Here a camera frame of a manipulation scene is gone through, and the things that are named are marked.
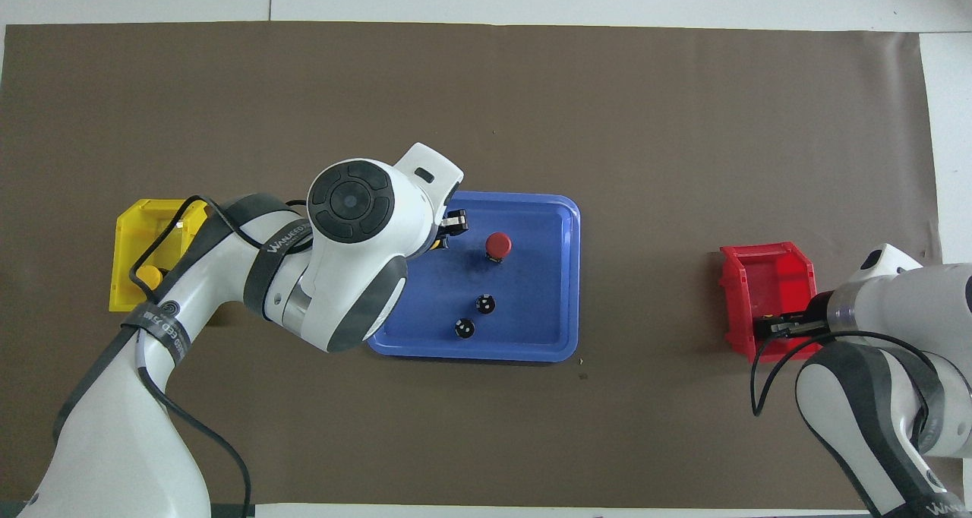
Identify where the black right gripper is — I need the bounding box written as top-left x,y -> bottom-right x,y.
759,290 -> 836,343

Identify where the blue plastic tray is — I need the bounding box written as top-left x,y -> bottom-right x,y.
368,191 -> 582,364

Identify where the red plastic bin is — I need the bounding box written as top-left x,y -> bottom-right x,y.
719,241 -> 828,364

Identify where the brown paper mat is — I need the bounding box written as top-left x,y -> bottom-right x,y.
0,21 -> 942,507

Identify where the yellow plastic bin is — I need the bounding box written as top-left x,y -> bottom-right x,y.
110,199 -> 210,313

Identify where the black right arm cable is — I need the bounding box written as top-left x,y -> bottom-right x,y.
750,330 -> 939,452

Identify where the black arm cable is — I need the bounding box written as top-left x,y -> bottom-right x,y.
750,330 -> 939,452
128,194 -> 314,518

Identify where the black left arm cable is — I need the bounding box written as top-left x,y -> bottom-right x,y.
128,194 -> 314,518

